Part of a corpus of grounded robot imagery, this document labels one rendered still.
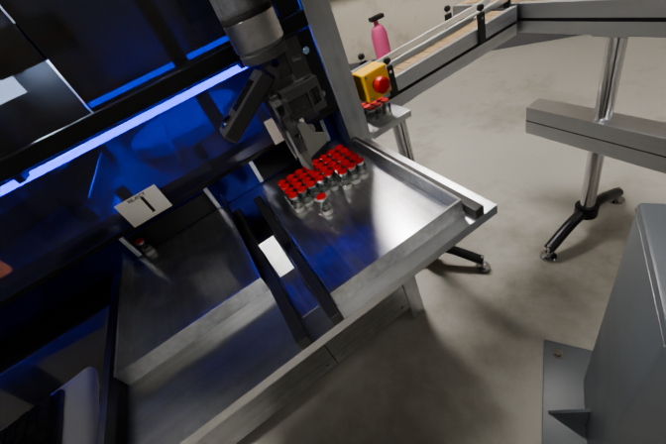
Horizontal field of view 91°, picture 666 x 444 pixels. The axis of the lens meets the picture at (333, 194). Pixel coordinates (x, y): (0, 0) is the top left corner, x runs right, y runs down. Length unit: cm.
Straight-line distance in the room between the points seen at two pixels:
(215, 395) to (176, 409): 6
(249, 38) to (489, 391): 126
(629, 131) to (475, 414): 102
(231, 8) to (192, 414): 54
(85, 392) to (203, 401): 36
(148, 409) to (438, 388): 100
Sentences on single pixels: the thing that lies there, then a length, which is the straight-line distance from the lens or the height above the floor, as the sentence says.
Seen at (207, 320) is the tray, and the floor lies 90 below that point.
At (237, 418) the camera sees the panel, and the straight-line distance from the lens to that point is 137.
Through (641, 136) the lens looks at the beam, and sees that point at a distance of 137.
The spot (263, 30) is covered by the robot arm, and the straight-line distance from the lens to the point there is 50.
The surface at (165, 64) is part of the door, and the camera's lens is 70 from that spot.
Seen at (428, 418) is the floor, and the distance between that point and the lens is 137.
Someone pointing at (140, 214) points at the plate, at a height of 101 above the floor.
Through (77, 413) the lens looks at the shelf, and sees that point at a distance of 87.
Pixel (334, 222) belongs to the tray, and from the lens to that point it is 65.
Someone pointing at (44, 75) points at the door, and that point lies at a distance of 72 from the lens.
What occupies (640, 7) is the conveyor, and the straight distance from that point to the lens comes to 121.
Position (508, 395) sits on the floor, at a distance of 138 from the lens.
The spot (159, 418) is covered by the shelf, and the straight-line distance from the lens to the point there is 61.
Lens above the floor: 131
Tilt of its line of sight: 36 degrees down
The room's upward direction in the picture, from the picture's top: 24 degrees counter-clockwise
